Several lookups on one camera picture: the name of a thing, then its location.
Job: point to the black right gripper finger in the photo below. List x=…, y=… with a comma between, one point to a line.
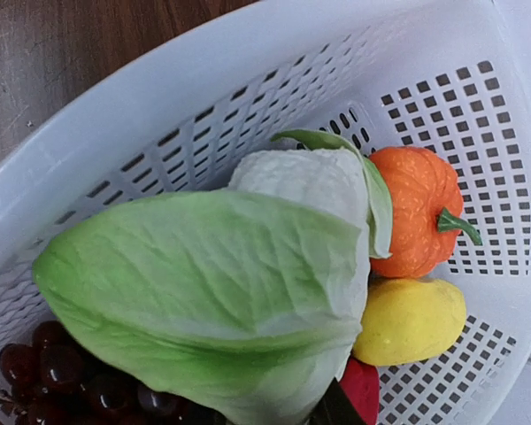
x=335, y=408

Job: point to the yellow toy lemon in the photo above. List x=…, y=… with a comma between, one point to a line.
x=409, y=320

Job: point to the dark red toy grapes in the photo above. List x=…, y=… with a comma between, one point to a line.
x=54, y=380

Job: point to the orange toy pumpkin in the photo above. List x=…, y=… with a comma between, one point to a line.
x=427, y=206

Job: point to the white perforated plastic basket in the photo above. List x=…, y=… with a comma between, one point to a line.
x=296, y=96

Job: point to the white toy cauliflower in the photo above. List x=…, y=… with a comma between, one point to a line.
x=246, y=299

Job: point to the red toy bell pepper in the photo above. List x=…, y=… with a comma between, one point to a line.
x=361, y=384

